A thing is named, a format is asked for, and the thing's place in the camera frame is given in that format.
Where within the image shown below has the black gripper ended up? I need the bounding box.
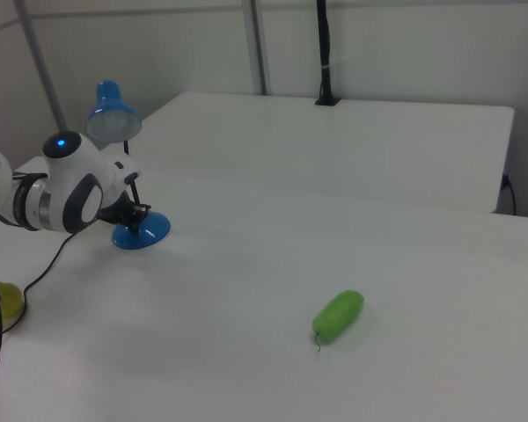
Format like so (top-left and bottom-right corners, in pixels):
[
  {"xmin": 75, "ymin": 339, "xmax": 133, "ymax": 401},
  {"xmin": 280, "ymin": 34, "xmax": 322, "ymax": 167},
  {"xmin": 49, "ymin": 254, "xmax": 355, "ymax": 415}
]
[{"xmin": 97, "ymin": 194, "xmax": 153, "ymax": 235}]

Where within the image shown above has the blue desk lamp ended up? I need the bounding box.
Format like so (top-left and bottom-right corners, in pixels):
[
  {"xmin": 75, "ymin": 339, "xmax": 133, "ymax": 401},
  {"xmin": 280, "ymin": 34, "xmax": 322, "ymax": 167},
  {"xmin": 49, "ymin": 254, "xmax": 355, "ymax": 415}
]
[{"xmin": 84, "ymin": 79, "xmax": 172, "ymax": 251}]

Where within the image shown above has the yellow-green toy pear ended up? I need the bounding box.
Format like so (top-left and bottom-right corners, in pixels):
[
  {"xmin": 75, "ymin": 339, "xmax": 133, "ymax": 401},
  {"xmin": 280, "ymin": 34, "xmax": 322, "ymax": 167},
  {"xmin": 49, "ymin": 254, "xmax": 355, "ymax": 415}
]
[{"xmin": 0, "ymin": 280, "xmax": 26, "ymax": 318}]

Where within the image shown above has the white adjacent table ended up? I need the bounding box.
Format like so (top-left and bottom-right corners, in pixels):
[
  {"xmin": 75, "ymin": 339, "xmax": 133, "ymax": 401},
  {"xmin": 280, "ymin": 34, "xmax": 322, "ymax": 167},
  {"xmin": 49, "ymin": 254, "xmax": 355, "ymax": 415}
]
[{"xmin": 127, "ymin": 91, "xmax": 516, "ymax": 216}]

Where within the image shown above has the green toy cucumber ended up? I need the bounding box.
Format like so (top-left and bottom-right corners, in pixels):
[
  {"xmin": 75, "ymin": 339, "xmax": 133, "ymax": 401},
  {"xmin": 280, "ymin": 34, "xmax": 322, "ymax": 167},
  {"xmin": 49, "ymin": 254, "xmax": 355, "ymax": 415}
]
[{"xmin": 312, "ymin": 288, "xmax": 365, "ymax": 353}]

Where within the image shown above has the black pole with clamp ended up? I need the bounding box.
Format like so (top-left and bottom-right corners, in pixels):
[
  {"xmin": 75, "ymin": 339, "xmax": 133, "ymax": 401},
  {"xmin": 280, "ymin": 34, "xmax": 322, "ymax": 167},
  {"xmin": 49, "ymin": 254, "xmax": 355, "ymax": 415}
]
[{"xmin": 314, "ymin": 0, "xmax": 342, "ymax": 107}]

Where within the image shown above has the black lamp power cable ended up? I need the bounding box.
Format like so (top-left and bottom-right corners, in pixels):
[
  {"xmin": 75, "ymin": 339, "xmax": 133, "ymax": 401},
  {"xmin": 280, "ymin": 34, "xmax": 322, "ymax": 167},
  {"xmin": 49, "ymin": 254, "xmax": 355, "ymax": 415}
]
[{"xmin": 0, "ymin": 230, "xmax": 79, "ymax": 375}]

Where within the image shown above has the grey metal partition post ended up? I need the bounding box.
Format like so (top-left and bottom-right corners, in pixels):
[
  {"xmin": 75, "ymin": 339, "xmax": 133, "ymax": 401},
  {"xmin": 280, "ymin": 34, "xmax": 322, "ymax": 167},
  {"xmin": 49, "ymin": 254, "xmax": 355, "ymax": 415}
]
[{"xmin": 240, "ymin": 0, "xmax": 273, "ymax": 96}]

